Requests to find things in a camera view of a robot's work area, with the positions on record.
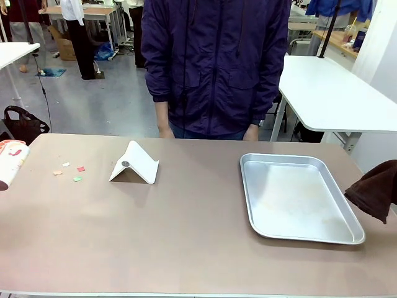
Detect person's left hand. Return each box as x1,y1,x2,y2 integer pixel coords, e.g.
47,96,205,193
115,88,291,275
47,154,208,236
243,125,260,142

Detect blue floor mat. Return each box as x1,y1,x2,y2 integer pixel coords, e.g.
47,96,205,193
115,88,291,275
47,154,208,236
36,68,68,78

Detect brown cardboard box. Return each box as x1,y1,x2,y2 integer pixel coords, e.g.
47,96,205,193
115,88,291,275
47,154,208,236
48,24,78,61

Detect bystander in blue jacket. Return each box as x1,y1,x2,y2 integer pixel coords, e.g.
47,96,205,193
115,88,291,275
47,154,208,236
305,0,375,23

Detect wooden workbench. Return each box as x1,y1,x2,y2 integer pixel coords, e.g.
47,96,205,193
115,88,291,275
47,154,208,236
312,29,360,59

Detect dark brown cloth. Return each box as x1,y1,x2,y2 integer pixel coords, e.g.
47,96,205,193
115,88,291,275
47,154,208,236
344,160,397,225

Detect bystander white shirt black trousers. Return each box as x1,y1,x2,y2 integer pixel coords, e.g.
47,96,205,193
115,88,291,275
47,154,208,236
60,0,97,81

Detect bystander dark top grey trousers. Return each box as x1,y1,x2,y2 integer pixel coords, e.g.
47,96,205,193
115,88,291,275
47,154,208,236
0,0,48,73

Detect black handbag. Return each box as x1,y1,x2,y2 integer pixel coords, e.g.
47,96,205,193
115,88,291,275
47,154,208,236
2,105,50,145

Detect white folded stand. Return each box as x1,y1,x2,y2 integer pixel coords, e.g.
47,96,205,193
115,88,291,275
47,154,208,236
108,140,160,185

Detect person's right hand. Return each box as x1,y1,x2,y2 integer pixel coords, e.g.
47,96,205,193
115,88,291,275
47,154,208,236
157,123,175,139

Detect clear plastic cup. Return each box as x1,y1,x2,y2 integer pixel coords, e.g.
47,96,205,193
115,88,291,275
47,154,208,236
342,22,358,43

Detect thin black cable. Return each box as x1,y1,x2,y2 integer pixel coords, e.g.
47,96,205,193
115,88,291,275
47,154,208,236
32,52,53,135

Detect wooden desk with grey legs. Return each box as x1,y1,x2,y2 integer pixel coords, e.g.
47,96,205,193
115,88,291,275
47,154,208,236
39,5,121,53

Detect pink patterned cup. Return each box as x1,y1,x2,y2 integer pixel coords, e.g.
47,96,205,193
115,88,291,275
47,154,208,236
0,139,31,192

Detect small white table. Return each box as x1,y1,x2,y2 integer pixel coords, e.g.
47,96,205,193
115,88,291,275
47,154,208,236
0,42,41,102

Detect white table with grey legs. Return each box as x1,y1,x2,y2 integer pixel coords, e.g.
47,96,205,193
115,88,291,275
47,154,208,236
269,55,397,153

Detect bystander in dark trousers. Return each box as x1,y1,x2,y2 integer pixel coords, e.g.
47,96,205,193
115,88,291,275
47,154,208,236
127,0,146,69

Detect person's right forearm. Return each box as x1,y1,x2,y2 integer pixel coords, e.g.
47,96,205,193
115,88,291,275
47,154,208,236
145,58,171,125

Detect person's left forearm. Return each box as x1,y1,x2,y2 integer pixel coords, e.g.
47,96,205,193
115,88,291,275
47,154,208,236
249,58,288,122

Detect black stand pole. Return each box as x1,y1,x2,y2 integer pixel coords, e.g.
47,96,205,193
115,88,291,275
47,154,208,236
22,0,35,45
318,0,342,59

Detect dark blue carton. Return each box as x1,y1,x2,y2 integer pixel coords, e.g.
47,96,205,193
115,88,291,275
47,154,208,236
352,29,368,53

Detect blue plastic bag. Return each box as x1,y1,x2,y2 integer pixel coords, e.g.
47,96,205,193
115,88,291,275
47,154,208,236
93,42,115,61

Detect person in purple jacket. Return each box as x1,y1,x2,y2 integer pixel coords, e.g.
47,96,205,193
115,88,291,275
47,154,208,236
141,0,291,140

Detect silver metal tray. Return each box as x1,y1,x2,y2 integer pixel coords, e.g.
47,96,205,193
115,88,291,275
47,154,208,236
239,152,366,246

